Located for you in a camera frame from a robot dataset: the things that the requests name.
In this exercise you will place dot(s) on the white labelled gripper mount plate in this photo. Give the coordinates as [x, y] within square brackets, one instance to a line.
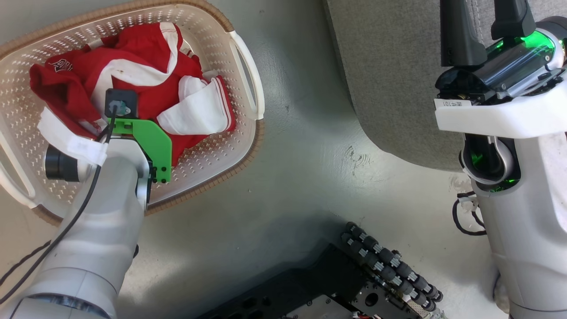
[509, 119]

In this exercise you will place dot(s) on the grey fabric seat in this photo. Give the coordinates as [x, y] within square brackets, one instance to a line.
[390, 66]

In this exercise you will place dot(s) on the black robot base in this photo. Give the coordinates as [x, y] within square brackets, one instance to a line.
[319, 274]

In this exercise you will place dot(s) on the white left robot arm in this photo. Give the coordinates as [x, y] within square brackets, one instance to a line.
[97, 230]

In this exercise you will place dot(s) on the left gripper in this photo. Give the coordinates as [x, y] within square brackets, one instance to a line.
[60, 165]

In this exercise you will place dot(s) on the red shirt with white hem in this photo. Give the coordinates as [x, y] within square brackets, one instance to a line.
[141, 46]

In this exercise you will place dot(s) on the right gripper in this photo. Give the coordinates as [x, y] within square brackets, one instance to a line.
[514, 66]

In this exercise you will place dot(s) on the green wrist camera bracket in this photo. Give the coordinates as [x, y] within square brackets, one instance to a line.
[153, 141]

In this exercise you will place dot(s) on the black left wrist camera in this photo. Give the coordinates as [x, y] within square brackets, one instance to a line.
[127, 95]

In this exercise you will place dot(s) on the beige perforated plastic laundry basket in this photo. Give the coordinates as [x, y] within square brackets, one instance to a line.
[212, 164]

